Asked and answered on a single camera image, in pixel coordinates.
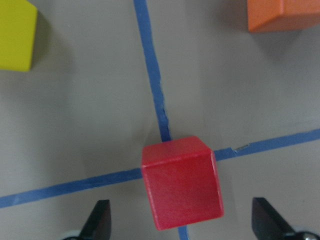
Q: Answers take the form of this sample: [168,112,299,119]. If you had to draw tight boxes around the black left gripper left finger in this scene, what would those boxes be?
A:
[61,199,112,240]

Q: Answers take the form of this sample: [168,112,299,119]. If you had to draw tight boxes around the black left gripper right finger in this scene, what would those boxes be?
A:
[251,197,320,240]

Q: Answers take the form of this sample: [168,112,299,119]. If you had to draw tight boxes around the red wooden block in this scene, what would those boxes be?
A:
[141,136,225,231]

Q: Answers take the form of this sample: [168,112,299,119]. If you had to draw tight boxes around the orange wooden block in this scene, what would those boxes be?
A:
[247,0,320,33]

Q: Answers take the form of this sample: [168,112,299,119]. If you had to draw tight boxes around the yellow wooden block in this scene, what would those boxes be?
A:
[0,0,38,72]

